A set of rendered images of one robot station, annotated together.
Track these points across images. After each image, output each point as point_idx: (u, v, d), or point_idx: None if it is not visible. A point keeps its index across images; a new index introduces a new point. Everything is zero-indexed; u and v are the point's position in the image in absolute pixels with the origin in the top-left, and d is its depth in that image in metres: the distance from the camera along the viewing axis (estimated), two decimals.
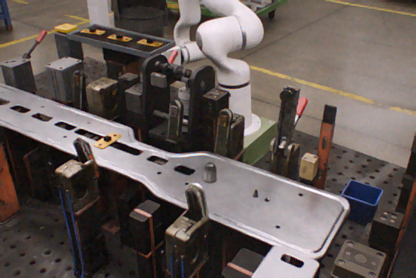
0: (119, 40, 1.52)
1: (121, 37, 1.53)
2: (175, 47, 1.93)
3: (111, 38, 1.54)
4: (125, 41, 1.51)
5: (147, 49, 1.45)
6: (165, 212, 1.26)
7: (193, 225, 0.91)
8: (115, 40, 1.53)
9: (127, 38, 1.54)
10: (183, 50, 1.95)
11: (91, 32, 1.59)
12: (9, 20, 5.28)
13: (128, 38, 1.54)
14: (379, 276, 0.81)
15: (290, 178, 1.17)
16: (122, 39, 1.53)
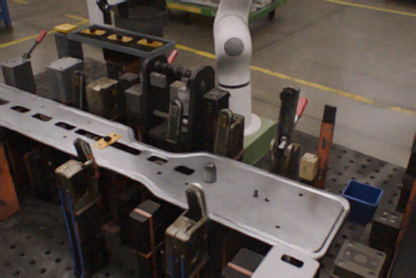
0: (119, 40, 1.52)
1: (121, 37, 1.53)
2: None
3: (111, 38, 1.54)
4: (125, 41, 1.51)
5: (147, 49, 1.45)
6: (165, 212, 1.26)
7: (193, 225, 0.91)
8: (115, 40, 1.53)
9: (127, 38, 1.54)
10: None
11: (91, 32, 1.59)
12: (9, 20, 5.28)
13: (128, 38, 1.54)
14: (379, 276, 0.81)
15: (290, 178, 1.17)
16: (122, 39, 1.53)
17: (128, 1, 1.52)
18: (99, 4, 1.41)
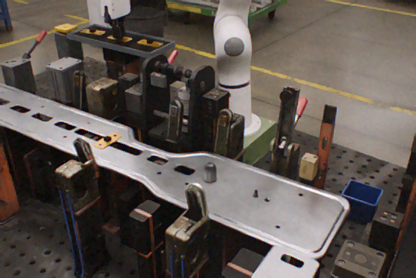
0: (119, 40, 1.52)
1: (121, 37, 1.54)
2: None
3: (111, 38, 1.54)
4: (125, 41, 1.51)
5: (147, 49, 1.45)
6: (165, 212, 1.26)
7: (193, 225, 0.91)
8: (115, 40, 1.53)
9: (127, 38, 1.54)
10: None
11: (91, 32, 1.59)
12: (9, 20, 5.28)
13: (128, 38, 1.54)
14: (379, 276, 0.81)
15: (290, 178, 1.17)
16: (122, 39, 1.53)
17: (125, 20, 1.53)
18: (108, 23, 1.46)
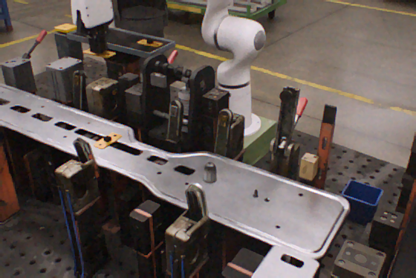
0: (98, 55, 1.15)
1: (101, 51, 1.16)
2: None
3: (88, 52, 1.17)
4: (105, 56, 1.14)
5: (147, 49, 1.45)
6: (165, 212, 1.26)
7: (193, 225, 0.91)
8: (93, 56, 1.16)
9: (109, 52, 1.17)
10: None
11: None
12: (9, 20, 5.28)
13: (111, 52, 1.17)
14: (379, 276, 0.81)
15: (290, 178, 1.17)
16: (102, 54, 1.16)
17: (105, 28, 1.16)
18: (82, 33, 1.09)
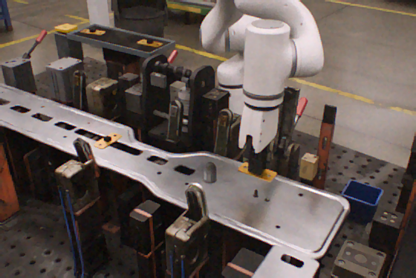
0: (258, 177, 1.01)
1: None
2: None
3: (244, 170, 1.03)
4: (268, 180, 1.00)
5: (147, 49, 1.45)
6: (165, 212, 1.26)
7: (193, 225, 0.91)
8: (252, 176, 1.02)
9: (269, 172, 1.03)
10: None
11: (91, 32, 1.59)
12: (9, 20, 5.28)
13: (271, 172, 1.02)
14: (379, 276, 0.81)
15: (290, 178, 1.17)
16: (262, 175, 1.02)
17: (267, 146, 1.01)
18: (249, 159, 0.95)
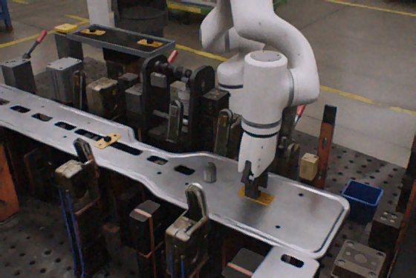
0: (257, 201, 1.05)
1: (259, 195, 1.06)
2: None
3: (244, 194, 1.07)
4: (267, 204, 1.04)
5: (147, 49, 1.45)
6: (165, 212, 1.26)
7: (193, 225, 0.91)
8: (251, 200, 1.05)
9: (267, 195, 1.06)
10: None
11: (91, 32, 1.59)
12: (9, 20, 5.28)
13: (270, 195, 1.06)
14: (379, 276, 0.81)
15: (290, 178, 1.17)
16: (261, 198, 1.05)
17: (268, 166, 1.06)
18: (246, 183, 0.97)
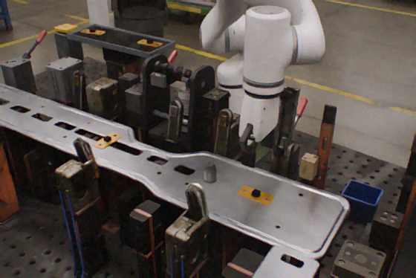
0: (257, 201, 1.05)
1: (259, 195, 1.06)
2: None
3: (244, 194, 1.07)
4: (267, 204, 1.04)
5: (147, 49, 1.45)
6: (165, 212, 1.26)
7: (193, 225, 0.91)
8: (251, 200, 1.05)
9: (267, 195, 1.06)
10: None
11: (91, 32, 1.59)
12: (9, 20, 5.28)
13: (270, 195, 1.06)
14: (379, 276, 0.81)
15: (290, 178, 1.17)
16: (261, 198, 1.05)
17: None
18: (244, 145, 0.91)
